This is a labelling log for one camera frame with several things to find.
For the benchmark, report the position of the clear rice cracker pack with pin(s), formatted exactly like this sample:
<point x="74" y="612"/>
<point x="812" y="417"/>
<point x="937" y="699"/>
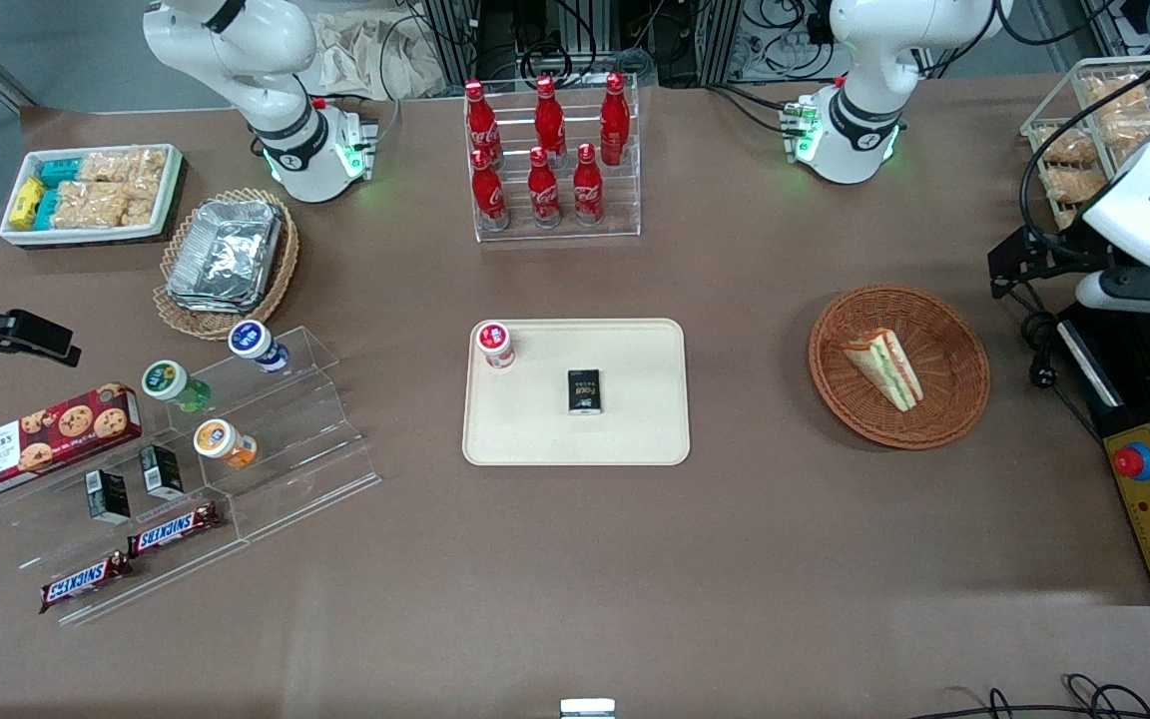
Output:
<point x="104" y="166"/>
<point x="88" y="205"/>
<point x="147" y="165"/>
<point x="141" y="203"/>

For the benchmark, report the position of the blue-lid yogurt cup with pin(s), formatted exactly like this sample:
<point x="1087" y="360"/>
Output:
<point x="254" y="342"/>

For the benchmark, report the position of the white snack tray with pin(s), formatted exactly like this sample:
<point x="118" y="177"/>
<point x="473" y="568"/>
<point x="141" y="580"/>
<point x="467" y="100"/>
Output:
<point x="86" y="236"/>

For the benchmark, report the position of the red cola bottle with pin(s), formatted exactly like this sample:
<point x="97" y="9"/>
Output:
<point x="543" y="192"/>
<point x="489" y="195"/>
<point x="615" y="120"/>
<point x="587" y="190"/>
<point x="481" y="125"/>
<point x="549" y="118"/>

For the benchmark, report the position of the yellow snack pack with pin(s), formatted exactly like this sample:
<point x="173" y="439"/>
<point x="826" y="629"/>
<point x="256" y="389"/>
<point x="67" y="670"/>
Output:
<point x="26" y="203"/>

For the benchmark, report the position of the red emergency stop button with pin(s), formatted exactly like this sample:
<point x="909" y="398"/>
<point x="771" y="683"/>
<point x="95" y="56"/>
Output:
<point x="1133" y="461"/>

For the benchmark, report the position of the Snickers chocolate bar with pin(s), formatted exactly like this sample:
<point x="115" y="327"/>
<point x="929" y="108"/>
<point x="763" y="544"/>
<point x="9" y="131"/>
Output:
<point x="86" y="582"/>
<point x="174" y="529"/>

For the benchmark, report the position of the red-lid yogurt cup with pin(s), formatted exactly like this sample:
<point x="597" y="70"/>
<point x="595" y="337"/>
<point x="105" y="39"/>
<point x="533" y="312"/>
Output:
<point x="495" y="342"/>

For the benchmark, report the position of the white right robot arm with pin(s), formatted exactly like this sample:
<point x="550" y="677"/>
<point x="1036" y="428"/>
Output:
<point x="276" y="60"/>

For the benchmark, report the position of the bagged fried snack pack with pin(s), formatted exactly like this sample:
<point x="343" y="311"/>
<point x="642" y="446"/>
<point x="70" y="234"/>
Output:
<point x="1114" y="92"/>
<point x="1132" y="130"/>
<point x="1064" y="145"/>
<point x="1074" y="185"/>

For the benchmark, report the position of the red Walkers cookie box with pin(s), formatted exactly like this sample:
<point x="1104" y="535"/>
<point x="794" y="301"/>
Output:
<point x="36" y="444"/>

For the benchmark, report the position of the orange-lid yogurt cup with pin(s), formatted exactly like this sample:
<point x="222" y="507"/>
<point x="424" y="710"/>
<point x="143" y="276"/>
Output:
<point x="218" y="439"/>

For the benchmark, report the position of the small black box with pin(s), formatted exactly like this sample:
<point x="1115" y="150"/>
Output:
<point x="162" y="471"/>
<point x="108" y="496"/>
<point x="585" y="391"/>

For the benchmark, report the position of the silver foil tray stack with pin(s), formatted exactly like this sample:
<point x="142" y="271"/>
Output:
<point x="226" y="255"/>

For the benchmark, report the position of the black equipment rack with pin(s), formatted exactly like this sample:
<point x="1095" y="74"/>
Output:
<point x="695" y="40"/>

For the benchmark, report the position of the teal snack pack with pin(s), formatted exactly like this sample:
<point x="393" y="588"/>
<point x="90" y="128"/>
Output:
<point x="63" y="172"/>
<point x="47" y="208"/>

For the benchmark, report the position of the green-lid yogurt cup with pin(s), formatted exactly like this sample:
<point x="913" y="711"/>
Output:
<point x="168" y="381"/>

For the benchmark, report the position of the beige crumpled bag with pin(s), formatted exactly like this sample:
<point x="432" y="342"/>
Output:
<point x="375" y="55"/>

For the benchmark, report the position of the triangle sandwich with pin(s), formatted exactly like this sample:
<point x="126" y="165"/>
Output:
<point x="884" y="369"/>

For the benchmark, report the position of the flat wicker basket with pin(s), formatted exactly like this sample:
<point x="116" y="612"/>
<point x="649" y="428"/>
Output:
<point x="281" y="270"/>

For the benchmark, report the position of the clear acrylic bottle rack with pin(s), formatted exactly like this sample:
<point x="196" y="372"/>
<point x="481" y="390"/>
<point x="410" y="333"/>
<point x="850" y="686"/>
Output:
<point x="625" y="210"/>

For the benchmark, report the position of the black machine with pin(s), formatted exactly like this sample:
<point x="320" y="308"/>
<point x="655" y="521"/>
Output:
<point x="1134" y="399"/>

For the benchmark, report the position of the clear acrylic stepped stand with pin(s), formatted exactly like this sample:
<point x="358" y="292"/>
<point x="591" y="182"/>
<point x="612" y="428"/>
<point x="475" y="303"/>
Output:
<point x="305" y="449"/>

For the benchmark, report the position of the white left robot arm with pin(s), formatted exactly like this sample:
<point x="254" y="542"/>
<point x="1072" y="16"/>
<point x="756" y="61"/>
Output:
<point x="864" y="60"/>

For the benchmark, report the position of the beige plastic tray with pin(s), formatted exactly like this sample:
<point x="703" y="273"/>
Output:
<point x="635" y="429"/>

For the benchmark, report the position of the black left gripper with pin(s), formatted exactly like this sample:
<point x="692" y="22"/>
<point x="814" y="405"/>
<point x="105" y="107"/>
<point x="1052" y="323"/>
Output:
<point x="1052" y="254"/>

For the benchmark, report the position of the white clip object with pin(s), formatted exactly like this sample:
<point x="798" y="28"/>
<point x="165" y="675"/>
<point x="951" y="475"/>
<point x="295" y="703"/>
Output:
<point x="587" y="709"/>

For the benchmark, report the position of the round brown wicker basket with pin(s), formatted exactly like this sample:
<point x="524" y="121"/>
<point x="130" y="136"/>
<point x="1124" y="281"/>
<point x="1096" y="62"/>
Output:
<point x="954" y="350"/>

